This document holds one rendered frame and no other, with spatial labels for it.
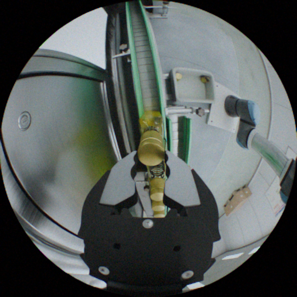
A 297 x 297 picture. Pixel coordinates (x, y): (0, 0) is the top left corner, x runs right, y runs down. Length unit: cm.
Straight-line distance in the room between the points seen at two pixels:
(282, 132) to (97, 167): 378
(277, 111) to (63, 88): 384
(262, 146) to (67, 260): 64
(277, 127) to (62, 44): 384
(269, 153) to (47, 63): 62
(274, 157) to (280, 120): 325
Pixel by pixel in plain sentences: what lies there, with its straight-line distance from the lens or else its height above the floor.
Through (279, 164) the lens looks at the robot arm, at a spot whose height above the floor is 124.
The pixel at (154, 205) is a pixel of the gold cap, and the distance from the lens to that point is 25.
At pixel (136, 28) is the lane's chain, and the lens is 59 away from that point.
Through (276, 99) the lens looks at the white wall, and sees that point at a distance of 380.
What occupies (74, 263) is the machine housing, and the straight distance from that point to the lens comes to 22.
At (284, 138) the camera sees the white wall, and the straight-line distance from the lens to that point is 366.
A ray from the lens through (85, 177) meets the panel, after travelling 19.
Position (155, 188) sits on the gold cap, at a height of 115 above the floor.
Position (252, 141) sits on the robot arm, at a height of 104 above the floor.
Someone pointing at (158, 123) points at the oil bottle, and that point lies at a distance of 19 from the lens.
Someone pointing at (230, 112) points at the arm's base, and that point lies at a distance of 67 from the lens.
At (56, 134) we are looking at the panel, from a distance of 16.
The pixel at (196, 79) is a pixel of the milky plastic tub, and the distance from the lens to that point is 58.
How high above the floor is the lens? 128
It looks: 62 degrees down
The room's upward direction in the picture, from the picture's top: 175 degrees counter-clockwise
